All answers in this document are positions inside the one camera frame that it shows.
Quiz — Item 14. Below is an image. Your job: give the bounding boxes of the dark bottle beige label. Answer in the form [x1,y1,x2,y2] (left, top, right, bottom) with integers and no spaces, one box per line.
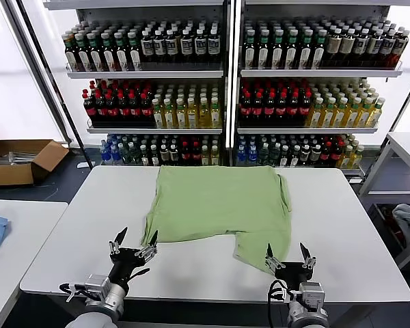
[340,27,355,68]
[326,29,342,68]

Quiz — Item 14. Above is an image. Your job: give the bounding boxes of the grey shelf unit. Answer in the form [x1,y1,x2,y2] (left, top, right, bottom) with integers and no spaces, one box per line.
[42,0,232,168]
[234,0,406,185]

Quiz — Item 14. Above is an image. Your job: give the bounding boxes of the light green polo shirt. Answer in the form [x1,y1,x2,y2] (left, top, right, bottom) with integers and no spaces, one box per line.
[140,165,292,275]

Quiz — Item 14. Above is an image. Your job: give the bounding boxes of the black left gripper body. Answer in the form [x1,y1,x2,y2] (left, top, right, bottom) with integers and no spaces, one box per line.
[109,246,148,285]

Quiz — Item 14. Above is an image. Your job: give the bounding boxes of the red cap cola bottle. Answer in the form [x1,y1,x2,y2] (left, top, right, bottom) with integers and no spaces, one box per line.
[263,90,276,120]
[191,138,202,166]
[275,90,288,120]
[128,92,141,120]
[180,138,191,166]
[117,92,130,120]
[94,91,106,120]
[105,92,118,120]
[83,89,95,120]
[287,90,300,120]
[139,92,153,120]
[299,90,312,120]
[331,139,341,167]
[320,139,331,167]
[251,90,264,120]
[239,90,253,120]

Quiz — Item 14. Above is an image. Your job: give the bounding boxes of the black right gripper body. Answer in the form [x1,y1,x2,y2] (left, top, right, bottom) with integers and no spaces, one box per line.
[275,260,314,286]

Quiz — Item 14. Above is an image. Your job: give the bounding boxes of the black slanted frame pole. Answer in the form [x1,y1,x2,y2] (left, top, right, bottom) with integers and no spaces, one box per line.
[16,0,93,170]

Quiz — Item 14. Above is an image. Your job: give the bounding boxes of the white frame side table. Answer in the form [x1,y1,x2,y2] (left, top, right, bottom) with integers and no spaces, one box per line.
[358,131,410,271]

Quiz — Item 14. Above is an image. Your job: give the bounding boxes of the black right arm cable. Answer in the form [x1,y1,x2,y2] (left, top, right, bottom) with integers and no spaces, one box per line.
[266,279,290,328]

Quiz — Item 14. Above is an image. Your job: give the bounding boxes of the dark bottle white blue label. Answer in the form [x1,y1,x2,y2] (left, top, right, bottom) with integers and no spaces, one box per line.
[165,29,178,64]
[193,29,208,64]
[379,29,396,68]
[140,29,154,64]
[353,27,369,68]
[180,29,194,64]
[152,29,167,64]
[207,29,222,64]
[392,29,410,68]
[366,29,383,68]

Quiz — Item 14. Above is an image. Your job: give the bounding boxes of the dark red cloth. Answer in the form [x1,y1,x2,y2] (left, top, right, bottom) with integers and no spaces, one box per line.
[384,208,407,249]

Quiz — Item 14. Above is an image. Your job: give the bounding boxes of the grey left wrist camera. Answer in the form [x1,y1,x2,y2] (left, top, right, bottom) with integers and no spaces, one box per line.
[84,274,111,291]

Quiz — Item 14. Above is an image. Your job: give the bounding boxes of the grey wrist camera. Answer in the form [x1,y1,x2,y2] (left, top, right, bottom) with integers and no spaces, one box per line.
[299,282,325,303]
[84,274,111,291]

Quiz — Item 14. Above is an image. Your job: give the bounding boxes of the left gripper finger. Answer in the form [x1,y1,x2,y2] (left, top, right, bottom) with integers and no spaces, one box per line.
[109,226,129,256]
[135,230,159,262]

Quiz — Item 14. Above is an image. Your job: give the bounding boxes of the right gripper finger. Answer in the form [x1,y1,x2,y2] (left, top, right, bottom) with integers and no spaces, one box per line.
[264,243,284,272]
[299,242,317,269]

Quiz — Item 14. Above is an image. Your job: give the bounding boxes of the open cardboard box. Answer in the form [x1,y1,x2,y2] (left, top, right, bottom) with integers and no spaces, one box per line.
[0,138,70,187]

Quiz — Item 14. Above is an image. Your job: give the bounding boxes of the dark bottle green neck label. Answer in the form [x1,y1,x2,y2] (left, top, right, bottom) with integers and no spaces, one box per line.
[64,31,79,72]
[113,31,130,71]
[74,32,92,72]
[243,29,258,70]
[299,29,314,70]
[312,29,327,69]
[100,31,117,72]
[126,30,143,71]
[271,29,286,70]
[87,32,104,72]
[286,29,300,70]
[258,29,271,70]

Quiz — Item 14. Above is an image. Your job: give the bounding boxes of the thin dark frame pole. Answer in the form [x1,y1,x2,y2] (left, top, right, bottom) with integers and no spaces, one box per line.
[378,64,410,152]

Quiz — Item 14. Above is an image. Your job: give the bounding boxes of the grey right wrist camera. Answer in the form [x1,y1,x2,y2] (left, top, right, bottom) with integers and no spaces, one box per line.
[299,282,325,303]

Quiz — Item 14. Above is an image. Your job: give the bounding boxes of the clear plastic packets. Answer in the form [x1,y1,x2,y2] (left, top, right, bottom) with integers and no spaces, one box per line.
[0,150,35,167]

